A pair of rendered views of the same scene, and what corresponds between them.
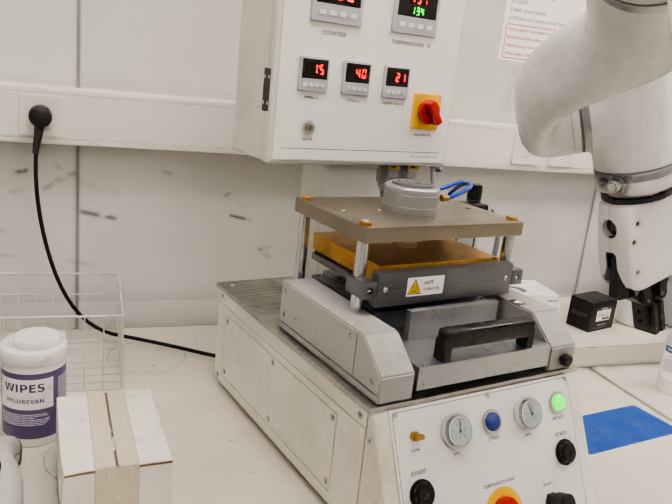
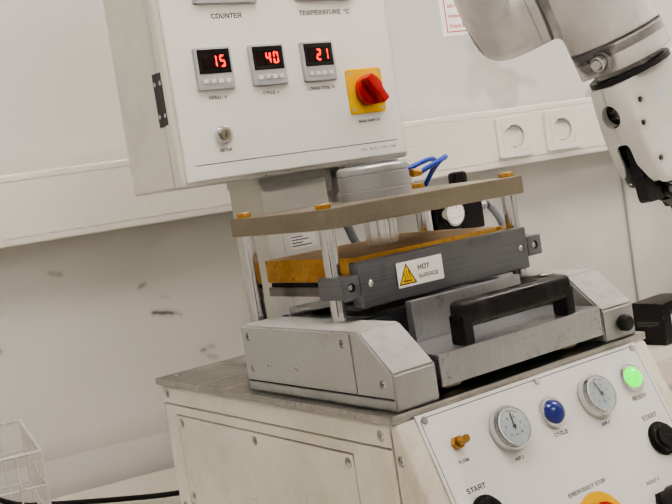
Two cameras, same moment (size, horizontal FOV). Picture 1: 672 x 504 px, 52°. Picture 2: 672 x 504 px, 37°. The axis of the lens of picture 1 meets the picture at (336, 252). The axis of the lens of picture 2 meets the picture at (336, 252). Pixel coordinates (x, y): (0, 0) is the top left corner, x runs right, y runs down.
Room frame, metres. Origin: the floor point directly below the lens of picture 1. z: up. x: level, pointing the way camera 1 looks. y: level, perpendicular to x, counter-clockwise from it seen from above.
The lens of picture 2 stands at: (-0.15, 0.01, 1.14)
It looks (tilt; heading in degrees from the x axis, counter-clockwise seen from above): 4 degrees down; 357
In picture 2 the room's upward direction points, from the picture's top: 9 degrees counter-clockwise
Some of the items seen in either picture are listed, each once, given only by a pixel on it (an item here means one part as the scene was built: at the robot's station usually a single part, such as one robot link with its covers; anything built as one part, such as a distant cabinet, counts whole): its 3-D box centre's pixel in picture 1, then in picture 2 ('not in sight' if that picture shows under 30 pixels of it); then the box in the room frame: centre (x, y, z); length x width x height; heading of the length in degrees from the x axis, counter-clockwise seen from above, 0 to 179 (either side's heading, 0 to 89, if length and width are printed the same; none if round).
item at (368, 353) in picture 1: (341, 334); (331, 359); (0.82, -0.02, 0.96); 0.25 x 0.05 x 0.07; 33
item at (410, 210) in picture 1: (405, 221); (376, 219); (0.99, -0.10, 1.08); 0.31 x 0.24 x 0.13; 123
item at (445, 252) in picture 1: (410, 239); (388, 235); (0.96, -0.10, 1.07); 0.22 x 0.17 x 0.10; 123
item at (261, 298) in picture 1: (380, 322); (381, 359); (0.98, -0.08, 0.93); 0.46 x 0.35 x 0.01; 33
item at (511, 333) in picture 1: (486, 337); (513, 307); (0.80, -0.20, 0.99); 0.15 x 0.02 x 0.04; 123
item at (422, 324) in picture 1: (417, 313); (422, 323); (0.92, -0.12, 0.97); 0.30 x 0.22 x 0.08; 33
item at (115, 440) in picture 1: (110, 458); not in sight; (0.75, 0.25, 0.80); 0.19 x 0.13 x 0.09; 21
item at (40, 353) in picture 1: (34, 384); not in sight; (0.87, 0.40, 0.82); 0.09 x 0.09 x 0.15
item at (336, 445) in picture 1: (398, 386); (428, 437); (0.96, -0.12, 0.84); 0.53 x 0.37 x 0.17; 33
